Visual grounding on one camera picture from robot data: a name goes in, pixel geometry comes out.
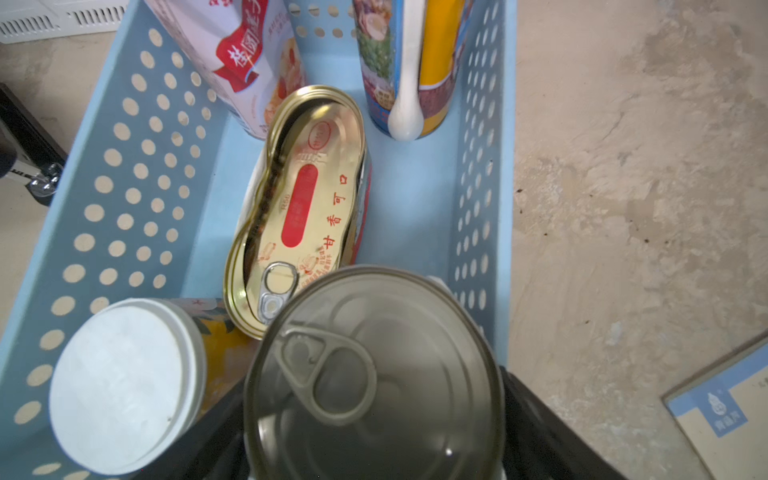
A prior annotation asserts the black stapler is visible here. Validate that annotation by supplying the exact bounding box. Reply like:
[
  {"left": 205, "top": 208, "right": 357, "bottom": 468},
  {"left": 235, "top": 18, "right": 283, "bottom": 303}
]
[{"left": 1, "top": 83, "right": 68, "bottom": 207}]

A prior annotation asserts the light blue plastic basket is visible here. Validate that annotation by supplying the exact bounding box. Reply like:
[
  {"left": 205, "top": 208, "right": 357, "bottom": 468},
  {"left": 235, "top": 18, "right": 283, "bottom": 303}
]
[{"left": 1, "top": 1, "right": 518, "bottom": 479}]

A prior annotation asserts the yellow can white lid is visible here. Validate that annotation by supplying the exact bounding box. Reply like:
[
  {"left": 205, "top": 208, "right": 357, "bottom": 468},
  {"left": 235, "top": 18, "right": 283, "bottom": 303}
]
[{"left": 49, "top": 298, "right": 259, "bottom": 477}]

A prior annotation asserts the beige booklet blue edge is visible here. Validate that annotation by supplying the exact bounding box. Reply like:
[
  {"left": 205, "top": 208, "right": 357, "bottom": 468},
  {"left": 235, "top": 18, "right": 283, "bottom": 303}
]
[{"left": 662, "top": 333, "right": 767, "bottom": 479}]

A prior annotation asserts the silver round pull-tab can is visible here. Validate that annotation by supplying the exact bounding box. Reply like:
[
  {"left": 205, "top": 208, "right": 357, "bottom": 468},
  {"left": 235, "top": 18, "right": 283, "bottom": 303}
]
[{"left": 244, "top": 266, "right": 505, "bottom": 479}]

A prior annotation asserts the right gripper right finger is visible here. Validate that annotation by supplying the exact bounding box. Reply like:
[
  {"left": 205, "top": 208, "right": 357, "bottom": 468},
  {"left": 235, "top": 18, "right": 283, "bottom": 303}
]
[{"left": 500, "top": 368, "right": 625, "bottom": 480}]

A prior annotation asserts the oval gold fish tin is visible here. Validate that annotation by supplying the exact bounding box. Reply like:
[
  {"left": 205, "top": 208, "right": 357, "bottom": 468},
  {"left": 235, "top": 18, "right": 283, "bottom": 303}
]
[{"left": 223, "top": 85, "right": 371, "bottom": 339}]

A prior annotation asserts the colourful can with spoon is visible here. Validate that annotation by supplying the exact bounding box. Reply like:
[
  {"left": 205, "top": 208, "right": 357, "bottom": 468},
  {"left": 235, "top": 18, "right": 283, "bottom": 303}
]
[{"left": 353, "top": 0, "right": 474, "bottom": 141}]

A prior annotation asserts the pink can white lid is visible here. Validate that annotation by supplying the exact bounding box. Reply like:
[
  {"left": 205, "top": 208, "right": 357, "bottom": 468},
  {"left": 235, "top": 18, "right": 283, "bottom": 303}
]
[{"left": 147, "top": 0, "right": 307, "bottom": 140}]

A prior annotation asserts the white file organizer box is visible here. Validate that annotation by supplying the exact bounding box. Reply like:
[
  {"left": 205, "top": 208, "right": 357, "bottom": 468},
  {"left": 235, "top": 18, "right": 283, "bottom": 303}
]
[{"left": 1, "top": 0, "right": 129, "bottom": 44}]

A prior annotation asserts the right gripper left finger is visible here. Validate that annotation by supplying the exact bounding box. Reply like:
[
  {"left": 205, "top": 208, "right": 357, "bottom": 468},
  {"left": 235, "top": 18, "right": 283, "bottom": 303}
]
[{"left": 134, "top": 383, "right": 249, "bottom": 479}]

